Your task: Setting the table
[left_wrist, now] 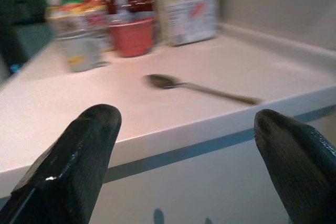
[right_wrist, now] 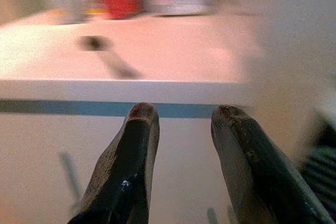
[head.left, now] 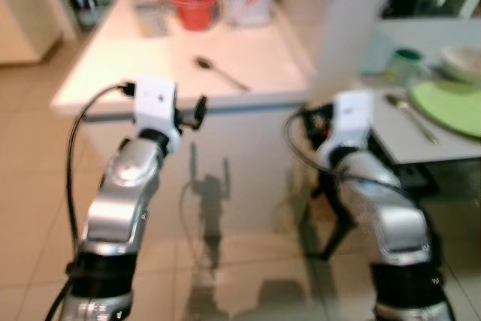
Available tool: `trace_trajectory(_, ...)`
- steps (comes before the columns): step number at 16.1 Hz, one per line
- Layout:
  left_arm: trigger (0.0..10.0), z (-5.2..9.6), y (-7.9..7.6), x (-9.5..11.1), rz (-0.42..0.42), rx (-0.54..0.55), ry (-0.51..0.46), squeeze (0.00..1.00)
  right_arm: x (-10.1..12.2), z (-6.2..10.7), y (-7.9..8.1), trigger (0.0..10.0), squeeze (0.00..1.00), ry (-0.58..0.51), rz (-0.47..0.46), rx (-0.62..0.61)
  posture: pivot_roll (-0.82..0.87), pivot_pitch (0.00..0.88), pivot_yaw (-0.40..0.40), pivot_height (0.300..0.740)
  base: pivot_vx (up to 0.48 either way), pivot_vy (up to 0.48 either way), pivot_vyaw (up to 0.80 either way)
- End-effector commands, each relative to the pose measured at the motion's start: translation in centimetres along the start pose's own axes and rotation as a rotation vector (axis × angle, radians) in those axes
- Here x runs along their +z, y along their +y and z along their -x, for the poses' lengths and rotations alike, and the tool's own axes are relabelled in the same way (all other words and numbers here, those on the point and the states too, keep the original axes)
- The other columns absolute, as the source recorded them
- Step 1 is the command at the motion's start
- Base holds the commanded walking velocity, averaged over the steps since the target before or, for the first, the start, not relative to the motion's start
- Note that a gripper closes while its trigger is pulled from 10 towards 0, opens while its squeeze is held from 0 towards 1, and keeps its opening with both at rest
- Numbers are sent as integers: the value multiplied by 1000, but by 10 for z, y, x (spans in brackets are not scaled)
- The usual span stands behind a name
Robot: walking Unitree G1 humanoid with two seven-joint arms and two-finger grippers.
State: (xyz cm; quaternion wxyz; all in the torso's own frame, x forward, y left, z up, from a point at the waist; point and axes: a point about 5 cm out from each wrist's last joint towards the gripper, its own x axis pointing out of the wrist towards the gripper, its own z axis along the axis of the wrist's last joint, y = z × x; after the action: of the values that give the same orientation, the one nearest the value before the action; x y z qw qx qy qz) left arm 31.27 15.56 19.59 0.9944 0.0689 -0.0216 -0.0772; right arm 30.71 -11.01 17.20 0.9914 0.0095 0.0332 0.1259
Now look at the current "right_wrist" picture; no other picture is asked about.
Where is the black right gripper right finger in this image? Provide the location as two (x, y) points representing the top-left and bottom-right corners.
(211, 104), (334, 224)

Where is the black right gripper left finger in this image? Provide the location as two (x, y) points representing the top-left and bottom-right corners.
(67, 102), (160, 224)

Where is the dark metal spoon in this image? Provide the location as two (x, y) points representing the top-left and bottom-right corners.
(78, 35), (142, 79)

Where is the silver metal pot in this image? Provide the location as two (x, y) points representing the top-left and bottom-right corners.
(39, 0), (106, 24)

